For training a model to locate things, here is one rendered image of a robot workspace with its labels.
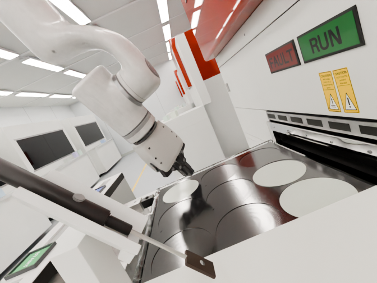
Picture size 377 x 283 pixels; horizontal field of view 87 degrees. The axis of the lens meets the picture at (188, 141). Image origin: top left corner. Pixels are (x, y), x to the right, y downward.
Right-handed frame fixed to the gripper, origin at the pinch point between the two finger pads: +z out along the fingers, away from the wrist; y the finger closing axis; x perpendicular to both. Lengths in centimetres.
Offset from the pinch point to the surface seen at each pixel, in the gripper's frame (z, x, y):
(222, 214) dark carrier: -1.4, 17.9, 11.1
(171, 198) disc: 0.0, 0.1, 8.7
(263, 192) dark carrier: 1.4, 22.8, 4.9
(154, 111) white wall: 180, -628, -431
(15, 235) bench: 34, -353, 77
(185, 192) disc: 1.1, 2.7, 6.1
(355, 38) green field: -12.9, 38.4, -9.2
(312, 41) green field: -12.3, 33.1, -14.6
